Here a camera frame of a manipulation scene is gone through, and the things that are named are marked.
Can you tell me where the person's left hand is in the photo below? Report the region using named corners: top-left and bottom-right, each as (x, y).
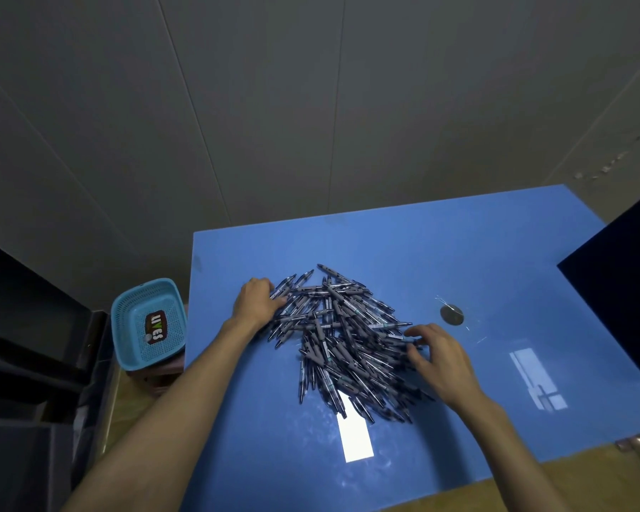
top-left (228, 277), bottom-right (289, 335)

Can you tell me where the person's right hand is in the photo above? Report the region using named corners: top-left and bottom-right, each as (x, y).
top-left (402, 322), bottom-right (493, 415)

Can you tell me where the pile of grey pens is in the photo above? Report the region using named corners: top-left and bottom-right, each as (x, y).
top-left (265, 262), bottom-right (437, 427)

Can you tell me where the black tiered pen display stand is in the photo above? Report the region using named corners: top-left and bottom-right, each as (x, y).
top-left (556, 183), bottom-right (640, 380)

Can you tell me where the person's left forearm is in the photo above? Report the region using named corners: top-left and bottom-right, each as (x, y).
top-left (63, 320), bottom-right (262, 512)

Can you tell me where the person's right forearm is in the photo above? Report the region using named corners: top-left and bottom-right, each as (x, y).
top-left (456, 398), bottom-right (569, 512)

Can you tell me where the small round metal disc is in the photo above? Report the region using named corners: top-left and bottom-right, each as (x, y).
top-left (434, 294), bottom-right (474, 333)

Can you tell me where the brown plastic stool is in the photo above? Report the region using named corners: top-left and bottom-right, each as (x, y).
top-left (124, 350), bottom-right (188, 399)

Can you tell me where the blue plastic basket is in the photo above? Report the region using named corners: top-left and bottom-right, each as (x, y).
top-left (110, 277), bottom-right (188, 373)

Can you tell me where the blue table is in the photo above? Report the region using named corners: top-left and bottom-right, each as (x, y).
top-left (180, 183), bottom-right (640, 512)

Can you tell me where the black shelf unit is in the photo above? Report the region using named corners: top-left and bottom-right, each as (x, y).
top-left (0, 233), bottom-right (113, 512)

